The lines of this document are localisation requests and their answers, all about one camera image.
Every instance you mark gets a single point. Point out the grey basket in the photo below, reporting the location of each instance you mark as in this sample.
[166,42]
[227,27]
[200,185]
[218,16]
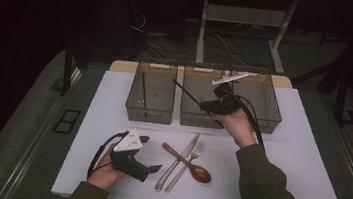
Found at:
[196,85]
[162,91]
[264,103]

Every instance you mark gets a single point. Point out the silver fork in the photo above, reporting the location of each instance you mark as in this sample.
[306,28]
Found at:
[197,152]

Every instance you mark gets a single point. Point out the brown wooden spoon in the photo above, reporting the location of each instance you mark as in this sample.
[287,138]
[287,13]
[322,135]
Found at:
[201,174]

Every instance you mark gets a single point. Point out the silver table knife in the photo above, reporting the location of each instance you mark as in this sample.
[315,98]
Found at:
[193,143]

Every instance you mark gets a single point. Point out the black metal stand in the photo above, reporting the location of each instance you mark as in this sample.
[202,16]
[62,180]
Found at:
[341,98]

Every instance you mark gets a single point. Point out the person's right hand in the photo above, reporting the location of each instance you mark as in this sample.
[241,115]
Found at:
[238,126]

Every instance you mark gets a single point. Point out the white metal desk frame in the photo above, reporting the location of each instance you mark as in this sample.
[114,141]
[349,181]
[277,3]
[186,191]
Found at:
[244,15]

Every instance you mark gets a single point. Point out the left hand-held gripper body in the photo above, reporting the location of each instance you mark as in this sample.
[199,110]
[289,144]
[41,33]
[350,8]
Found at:
[127,161]

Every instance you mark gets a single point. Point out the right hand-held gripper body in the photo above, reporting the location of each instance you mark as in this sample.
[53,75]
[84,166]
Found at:
[226,103]

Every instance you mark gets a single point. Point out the person's left hand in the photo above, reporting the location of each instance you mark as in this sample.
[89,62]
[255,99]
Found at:
[104,173]

